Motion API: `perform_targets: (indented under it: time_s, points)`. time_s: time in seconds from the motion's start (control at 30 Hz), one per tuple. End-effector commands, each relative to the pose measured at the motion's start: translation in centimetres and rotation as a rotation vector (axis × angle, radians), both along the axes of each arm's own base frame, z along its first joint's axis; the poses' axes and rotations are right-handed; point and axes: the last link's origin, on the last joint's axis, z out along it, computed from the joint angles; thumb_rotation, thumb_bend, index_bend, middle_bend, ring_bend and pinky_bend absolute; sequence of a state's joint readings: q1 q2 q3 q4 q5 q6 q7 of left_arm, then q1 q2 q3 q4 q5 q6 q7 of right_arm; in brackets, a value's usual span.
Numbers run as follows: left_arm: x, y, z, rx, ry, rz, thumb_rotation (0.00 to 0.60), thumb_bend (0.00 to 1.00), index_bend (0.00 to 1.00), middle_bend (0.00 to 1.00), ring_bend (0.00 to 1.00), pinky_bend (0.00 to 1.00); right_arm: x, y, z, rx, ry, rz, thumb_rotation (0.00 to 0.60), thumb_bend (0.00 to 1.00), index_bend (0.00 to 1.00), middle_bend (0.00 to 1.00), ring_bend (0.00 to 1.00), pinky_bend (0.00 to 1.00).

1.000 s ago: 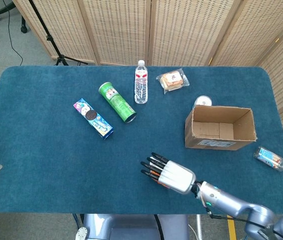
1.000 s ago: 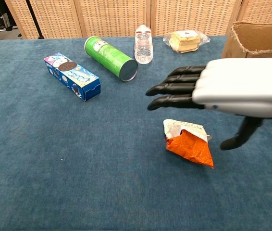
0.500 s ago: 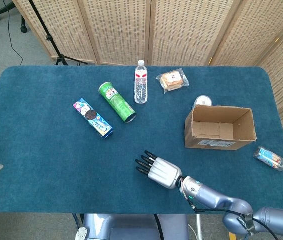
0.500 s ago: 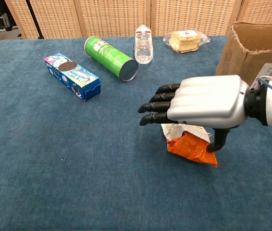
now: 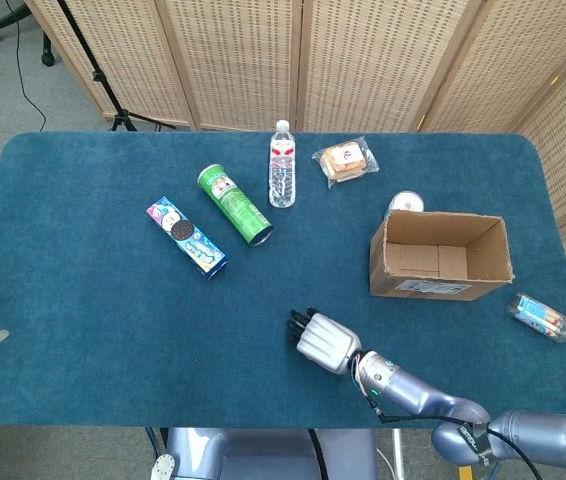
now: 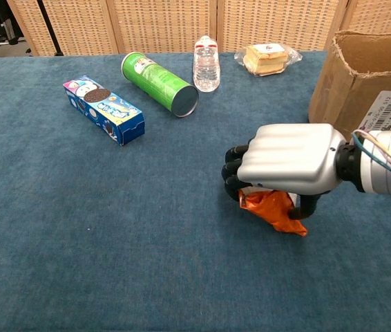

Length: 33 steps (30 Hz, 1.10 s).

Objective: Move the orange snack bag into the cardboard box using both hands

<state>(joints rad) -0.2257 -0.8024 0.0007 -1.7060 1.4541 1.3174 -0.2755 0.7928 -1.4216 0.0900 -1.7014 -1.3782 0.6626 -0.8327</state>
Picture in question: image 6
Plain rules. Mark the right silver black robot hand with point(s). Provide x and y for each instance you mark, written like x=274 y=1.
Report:
x=285 y=155

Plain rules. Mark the white orange snack packet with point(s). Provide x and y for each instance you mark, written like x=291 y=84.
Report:
x=271 y=207

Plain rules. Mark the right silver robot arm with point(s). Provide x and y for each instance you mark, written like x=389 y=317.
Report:
x=385 y=162

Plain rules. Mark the brown cardboard box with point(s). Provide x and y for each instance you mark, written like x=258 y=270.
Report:
x=333 y=100

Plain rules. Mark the sandwich bread in clear wrap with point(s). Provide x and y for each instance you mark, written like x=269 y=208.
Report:
x=264 y=60

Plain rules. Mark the blue oreo cookie box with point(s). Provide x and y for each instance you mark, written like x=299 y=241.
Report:
x=105 y=107

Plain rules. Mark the clear water bottle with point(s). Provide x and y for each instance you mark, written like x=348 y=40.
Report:
x=206 y=69

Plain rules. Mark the green chips can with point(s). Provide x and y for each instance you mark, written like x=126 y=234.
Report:
x=154 y=79

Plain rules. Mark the woven folding screen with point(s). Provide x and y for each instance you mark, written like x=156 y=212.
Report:
x=161 y=24

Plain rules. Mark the blue table carpet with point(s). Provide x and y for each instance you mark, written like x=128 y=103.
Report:
x=112 y=224

